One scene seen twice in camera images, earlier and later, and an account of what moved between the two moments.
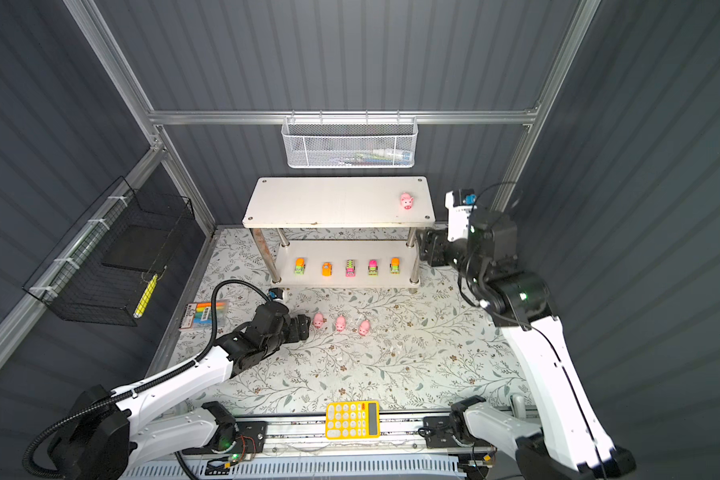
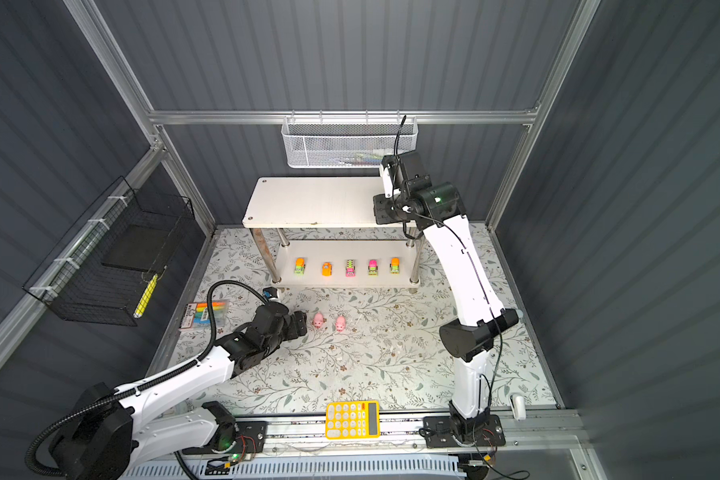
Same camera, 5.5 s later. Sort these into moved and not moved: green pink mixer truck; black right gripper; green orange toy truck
Moved: black right gripper
Not moved: green orange toy truck; green pink mixer truck
